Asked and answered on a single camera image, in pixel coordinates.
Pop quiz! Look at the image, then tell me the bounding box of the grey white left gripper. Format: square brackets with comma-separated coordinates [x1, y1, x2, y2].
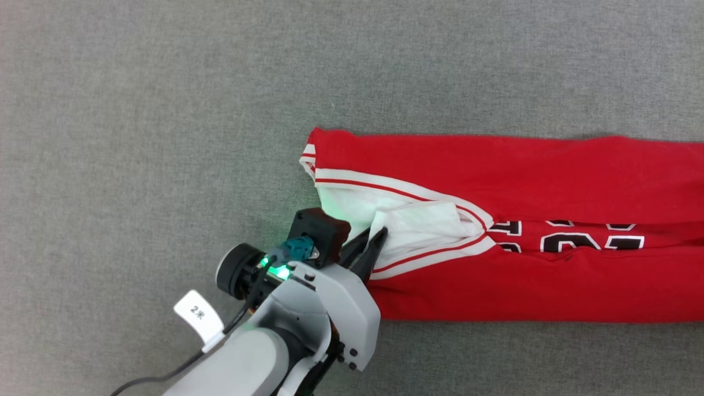
[216, 226, 389, 372]

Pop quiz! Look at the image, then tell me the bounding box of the red Bulls basketball jersey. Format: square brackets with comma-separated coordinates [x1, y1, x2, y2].
[299, 128, 704, 323]

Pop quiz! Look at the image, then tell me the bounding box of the grey fabric sofa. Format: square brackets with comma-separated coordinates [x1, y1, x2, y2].
[0, 0, 704, 396]

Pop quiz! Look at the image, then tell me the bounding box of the white cable label tag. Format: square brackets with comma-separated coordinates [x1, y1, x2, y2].
[174, 290, 226, 353]

